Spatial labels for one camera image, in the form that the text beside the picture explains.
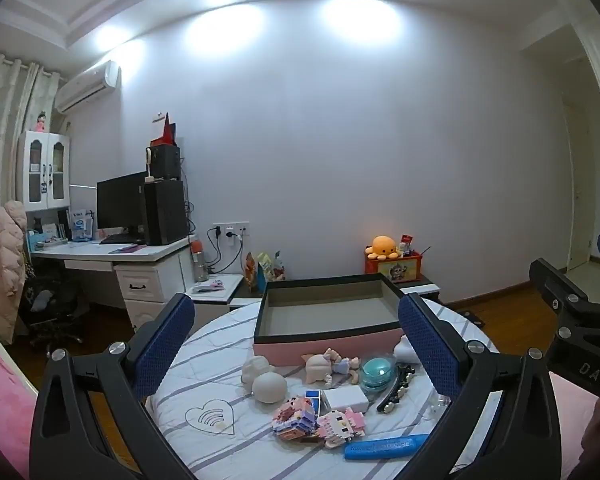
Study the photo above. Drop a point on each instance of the black keyboard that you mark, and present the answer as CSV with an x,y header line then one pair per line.
x,y
120,239

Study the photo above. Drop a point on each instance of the white plug night light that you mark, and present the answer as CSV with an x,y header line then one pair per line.
x,y
405,350

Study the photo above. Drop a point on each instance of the white bed frame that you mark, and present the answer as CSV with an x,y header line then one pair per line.
x,y
10,360

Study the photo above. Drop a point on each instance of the white desk with drawers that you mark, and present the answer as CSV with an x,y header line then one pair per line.
x,y
145,255

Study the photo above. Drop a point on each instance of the small pink doll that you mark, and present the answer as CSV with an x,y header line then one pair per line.
x,y
41,122

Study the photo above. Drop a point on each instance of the pink down jacket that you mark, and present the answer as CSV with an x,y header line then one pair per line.
x,y
2,260

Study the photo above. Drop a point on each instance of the small white box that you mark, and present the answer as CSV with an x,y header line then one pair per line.
x,y
345,399

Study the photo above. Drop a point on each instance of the white side cabinet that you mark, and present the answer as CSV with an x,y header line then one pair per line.
x,y
210,305

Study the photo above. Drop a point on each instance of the white glass-door cabinet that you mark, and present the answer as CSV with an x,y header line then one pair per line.
x,y
44,137

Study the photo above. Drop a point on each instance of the beige curtain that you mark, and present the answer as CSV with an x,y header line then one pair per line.
x,y
0,110

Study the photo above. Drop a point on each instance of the white wall socket panel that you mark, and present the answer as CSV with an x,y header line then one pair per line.
x,y
230,230

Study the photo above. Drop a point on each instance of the white lamp bar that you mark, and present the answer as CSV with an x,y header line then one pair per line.
x,y
82,186

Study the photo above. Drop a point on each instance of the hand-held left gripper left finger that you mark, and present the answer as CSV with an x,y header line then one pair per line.
x,y
165,345

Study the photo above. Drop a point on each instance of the black computer tower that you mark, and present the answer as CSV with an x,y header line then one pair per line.
x,y
165,212

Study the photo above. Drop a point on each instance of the yellow blue snack bag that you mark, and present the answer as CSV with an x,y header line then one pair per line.
x,y
265,272

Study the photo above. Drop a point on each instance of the blue white box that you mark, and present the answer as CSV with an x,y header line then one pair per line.
x,y
80,225

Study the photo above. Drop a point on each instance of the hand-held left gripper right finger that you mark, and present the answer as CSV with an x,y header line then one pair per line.
x,y
430,345

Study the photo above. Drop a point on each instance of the cream webcam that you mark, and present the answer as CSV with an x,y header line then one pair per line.
x,y
150,165

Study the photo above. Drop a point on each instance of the black beaded hair clip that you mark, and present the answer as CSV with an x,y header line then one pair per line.
x,y
395,390

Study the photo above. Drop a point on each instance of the pink storage box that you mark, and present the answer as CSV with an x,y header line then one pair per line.
x,y
330,345

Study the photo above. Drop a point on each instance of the black computer monitor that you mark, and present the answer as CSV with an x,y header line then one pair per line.
x,y
120,205

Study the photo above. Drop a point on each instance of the pink block kitty figure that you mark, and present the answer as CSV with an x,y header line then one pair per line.
x,y
340,427

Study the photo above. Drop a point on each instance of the orange octopus plush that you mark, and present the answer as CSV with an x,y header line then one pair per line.
x,y
382,247

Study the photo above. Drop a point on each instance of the orange snack bag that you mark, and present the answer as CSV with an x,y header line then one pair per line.
x,y
250,272

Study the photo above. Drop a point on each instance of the dark blue box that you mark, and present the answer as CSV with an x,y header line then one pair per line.
x,y
312,400

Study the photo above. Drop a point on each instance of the black office chair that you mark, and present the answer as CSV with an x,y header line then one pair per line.
x,y
55,305

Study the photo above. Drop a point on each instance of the long blue packet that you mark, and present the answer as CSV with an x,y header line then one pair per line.
x,y
385,447

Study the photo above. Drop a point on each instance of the red cartoon storage box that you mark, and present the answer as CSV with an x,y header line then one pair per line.
x,y
395,270

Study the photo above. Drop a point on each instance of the pink floral bedding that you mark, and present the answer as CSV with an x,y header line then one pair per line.
x,y
572,420

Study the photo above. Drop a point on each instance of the white cat figurine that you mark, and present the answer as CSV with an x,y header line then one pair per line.
x,y
267,387

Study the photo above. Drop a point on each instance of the purple notebook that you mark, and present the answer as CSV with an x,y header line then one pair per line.
x,y
124,248

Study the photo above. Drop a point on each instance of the white air conditioner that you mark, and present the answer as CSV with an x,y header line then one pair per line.
x,y
87,85

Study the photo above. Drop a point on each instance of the pink packet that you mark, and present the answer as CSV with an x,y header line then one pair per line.
x,y
207,286

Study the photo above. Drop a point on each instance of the pink purple block donut model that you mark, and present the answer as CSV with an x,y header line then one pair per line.
x,y
292,417

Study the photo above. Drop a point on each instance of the red white packet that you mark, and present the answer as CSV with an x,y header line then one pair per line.
x,y
406,244

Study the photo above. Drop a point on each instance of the teal brush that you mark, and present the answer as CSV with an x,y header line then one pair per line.
x,y
377,372

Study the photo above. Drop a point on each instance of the clear bottle orange cap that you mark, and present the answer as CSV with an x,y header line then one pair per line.
x,y
201,265

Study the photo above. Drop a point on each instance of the black speaker box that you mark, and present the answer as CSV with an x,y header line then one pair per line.
x,y
167,162

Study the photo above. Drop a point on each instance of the red paper bag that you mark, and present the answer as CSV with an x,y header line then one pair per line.
x,y
167,132

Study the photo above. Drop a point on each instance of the snack bags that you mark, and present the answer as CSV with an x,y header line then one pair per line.
x,y
279,267

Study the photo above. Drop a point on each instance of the small doll figure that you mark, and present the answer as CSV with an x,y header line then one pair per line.
x,y
320,367

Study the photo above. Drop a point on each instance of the black floor scale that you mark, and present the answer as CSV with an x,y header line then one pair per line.
x,y
470,316

